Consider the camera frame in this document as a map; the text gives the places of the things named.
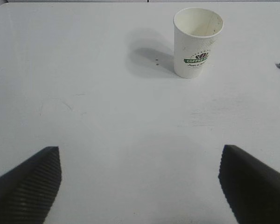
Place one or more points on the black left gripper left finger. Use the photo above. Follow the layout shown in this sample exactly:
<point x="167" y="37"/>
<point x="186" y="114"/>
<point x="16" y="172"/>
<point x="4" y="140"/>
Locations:
<point x="23" y="191"/>

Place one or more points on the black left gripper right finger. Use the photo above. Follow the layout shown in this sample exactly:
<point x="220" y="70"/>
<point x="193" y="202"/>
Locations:
<point x="256" y="191"/>

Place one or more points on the white paper coffee cup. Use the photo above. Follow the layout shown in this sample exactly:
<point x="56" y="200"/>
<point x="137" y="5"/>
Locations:
<point x="191" y="46"/>

